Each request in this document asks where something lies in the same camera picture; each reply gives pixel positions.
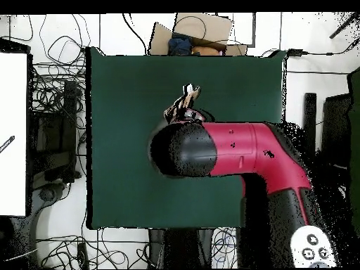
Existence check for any dark green table cloth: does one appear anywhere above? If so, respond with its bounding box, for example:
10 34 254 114
85 46 288 230

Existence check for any orange garment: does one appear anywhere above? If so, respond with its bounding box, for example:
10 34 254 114
191 45 221 56

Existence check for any dark blue garment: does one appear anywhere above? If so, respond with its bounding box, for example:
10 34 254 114
167 32 194 56

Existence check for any brown cardboard box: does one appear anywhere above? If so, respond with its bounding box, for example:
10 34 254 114
148 12 249 56

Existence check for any black equipment box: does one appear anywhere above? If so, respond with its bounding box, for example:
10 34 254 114
29 110 66 184
321 94 352 168

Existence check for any black power strip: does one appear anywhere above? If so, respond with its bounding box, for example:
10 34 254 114
77 242 90 269

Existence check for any black marker strip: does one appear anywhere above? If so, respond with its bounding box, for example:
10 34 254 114
0 135 15 154

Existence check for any white panel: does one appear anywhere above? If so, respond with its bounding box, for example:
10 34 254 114
0 52 28 217

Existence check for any dark green fabric chair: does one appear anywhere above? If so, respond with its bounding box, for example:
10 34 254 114
341 66 360 238

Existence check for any black rod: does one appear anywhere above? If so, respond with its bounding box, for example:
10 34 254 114
328 12 360 39

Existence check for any black curved cable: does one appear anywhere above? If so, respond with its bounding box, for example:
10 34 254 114
121 12 149 56

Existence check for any black looped cable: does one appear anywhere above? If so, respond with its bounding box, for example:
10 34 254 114
172 15 207 39

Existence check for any thin dark frame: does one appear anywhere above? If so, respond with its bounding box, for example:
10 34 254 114
216 12 257 48

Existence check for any black adapter cable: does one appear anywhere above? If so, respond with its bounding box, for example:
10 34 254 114
302 37 360 56

